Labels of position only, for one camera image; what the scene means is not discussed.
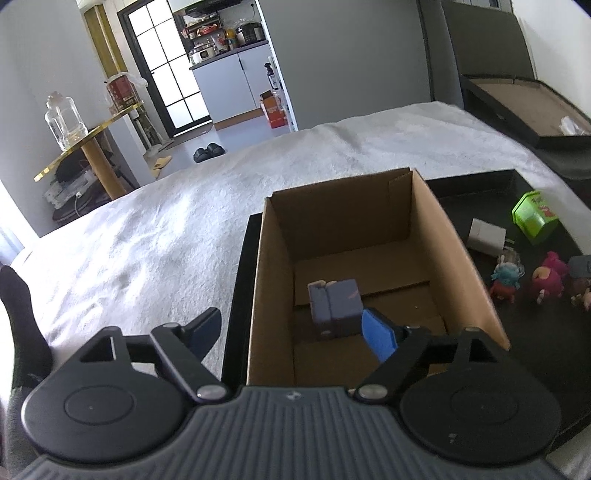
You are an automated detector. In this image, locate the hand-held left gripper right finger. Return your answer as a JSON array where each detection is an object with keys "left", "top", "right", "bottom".
[{"left": 353, "top": 309, "right": 511, "bottom": 407}]

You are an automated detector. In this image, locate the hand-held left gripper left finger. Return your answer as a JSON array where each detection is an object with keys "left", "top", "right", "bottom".
[{"left": 78, "top": 307, "right": 229, "bottom": 405}]

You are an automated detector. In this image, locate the blue-grey toy block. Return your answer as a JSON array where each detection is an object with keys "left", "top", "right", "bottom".
[{"left": 308, "top": 278, "right": 365, "bottom": 341}]

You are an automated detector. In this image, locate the brown cardboard box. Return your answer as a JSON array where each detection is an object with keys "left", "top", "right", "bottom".
[{"left": 247, "top": 168, "right": 511, "bottom": 389}]

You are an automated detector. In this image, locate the blue-haired toy figure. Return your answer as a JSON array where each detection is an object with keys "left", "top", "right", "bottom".
[{"left": 489, "top": 256, "right": 525, "bottom": 304}]

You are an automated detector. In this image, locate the white plug charger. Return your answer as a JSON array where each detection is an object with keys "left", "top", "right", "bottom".
[{"left": 467, "top": 218, "right": 515, "bottom": 257}]

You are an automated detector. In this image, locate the black tray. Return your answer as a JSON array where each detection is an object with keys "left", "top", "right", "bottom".
[{"left": 222, "top": 168, "right": 591, "bottom": 457}]

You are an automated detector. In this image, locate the pink toy figure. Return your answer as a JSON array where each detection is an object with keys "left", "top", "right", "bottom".
[{"left": 530, "top": 251, "right": 571, "bottom": 304}]

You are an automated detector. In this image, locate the small green box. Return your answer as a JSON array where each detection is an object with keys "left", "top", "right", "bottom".
[{"left": 512, "top": 190, "right": 558, "bottom": 245}]

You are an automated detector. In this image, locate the grey-hat toy figure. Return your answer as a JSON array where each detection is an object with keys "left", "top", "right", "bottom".
[{"left": 568, "top": 255, "right": 591, "bottom": 311}]

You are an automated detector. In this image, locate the person's leg black sock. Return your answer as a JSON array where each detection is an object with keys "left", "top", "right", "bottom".
[{"left": 0, "top": 265, "right": 52, "bottom": 402}]

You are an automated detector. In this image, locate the round gold table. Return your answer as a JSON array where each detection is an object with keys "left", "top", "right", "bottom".
[{"left": 33, "top": 102, "right": 146, "bottom": 201}]

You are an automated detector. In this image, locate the white electronic device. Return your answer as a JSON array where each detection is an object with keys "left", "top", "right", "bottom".
[{"left": 44, "top": 171, "right": 100, "bottom": 207}]

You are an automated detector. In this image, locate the white side cabinet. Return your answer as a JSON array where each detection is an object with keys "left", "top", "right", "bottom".
[{"left": 105, "top": 111, "right": 141, "bottom": 190}]

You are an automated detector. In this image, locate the orange cardboard box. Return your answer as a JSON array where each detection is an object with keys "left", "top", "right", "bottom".
[{"left": 259, "top": 90, "right": 293, "bottom": 129}]

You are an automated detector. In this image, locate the white kitchen cabinet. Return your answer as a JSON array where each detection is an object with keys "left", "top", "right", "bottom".
[{"left": 189, "top": 41, "right": 289, "bottom": 131}]

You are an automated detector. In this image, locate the clear glass jar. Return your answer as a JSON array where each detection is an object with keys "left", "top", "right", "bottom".
[{"left": 45, "top": 91, "right": 88, "bottom": 151}]

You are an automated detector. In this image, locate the red tin canister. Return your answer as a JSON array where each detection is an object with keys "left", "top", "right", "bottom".
[{"left": 106, "top": 76, "right": 139, "bottom": 113}]

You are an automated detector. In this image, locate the clear plastic bag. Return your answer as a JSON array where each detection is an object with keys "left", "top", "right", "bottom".
[{"left": 104, "top": 71, "right": 149, "bottom": 92}]

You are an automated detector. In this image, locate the black framed glass door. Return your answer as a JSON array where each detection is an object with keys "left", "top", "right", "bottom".
[{"left": 117, "top": 0, "right": 215, "bottom": 138}]

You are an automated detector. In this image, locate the crumpled white bag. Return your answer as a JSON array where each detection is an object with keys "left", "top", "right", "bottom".
[{"left": 560, "top": 117, "right": 591, "bottom": 136}]

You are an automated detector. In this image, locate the black electric cooker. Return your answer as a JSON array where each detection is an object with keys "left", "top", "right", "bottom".
[{"left": 235, "top": 22, "right": 265, "bottom": 47}]

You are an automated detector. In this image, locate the kitchen spice rack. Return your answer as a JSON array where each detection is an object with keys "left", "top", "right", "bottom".
[{"left": 182, "top": 11, "right": 227, "bottom": 43}]

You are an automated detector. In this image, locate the black bed frame brown base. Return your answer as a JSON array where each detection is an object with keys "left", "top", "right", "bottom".
[{"left": 459, "top": 73, "right": 591, "bottom": 181}]

